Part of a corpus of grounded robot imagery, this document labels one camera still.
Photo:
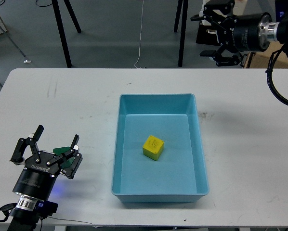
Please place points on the cardboard box with black handles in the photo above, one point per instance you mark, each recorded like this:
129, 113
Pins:
261, 59

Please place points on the black storage box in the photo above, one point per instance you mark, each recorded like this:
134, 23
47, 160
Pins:
207, 35

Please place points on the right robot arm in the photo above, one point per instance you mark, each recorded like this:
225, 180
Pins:
276, 31

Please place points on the black right trestle legs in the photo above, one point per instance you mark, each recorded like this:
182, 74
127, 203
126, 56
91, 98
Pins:
181, 19

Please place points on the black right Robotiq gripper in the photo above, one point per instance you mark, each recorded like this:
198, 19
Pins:
244, 32

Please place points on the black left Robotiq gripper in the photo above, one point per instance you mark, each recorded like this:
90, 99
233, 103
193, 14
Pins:
41, 169

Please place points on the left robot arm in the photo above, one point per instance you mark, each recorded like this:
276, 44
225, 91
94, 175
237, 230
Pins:
28, 211

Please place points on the light blue plastic bin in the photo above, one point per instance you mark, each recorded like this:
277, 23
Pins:
179, 175

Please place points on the green cube block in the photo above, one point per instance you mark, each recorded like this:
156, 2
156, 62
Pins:
60, 150

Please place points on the yellow cube block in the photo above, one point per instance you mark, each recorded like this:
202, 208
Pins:
153, 147

